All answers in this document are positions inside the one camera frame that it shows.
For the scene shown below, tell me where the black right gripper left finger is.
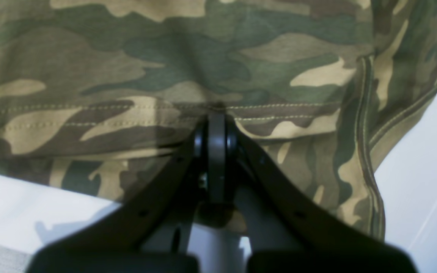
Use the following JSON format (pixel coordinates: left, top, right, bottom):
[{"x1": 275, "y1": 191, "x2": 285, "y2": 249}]
[{"x1": 27, "y1": 114, "x2": 219, "y2": 273}]

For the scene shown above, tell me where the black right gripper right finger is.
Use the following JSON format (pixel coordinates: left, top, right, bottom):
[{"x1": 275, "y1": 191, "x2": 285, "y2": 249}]
[{"x1": 218, "y1": 114, "x2": 416, "y2": 273}]

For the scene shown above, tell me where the camouflage T-shirt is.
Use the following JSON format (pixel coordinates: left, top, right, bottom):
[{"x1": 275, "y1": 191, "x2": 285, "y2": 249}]
[{"x1": 0, "y1": 0, "x2": 437, "y2": 240}]

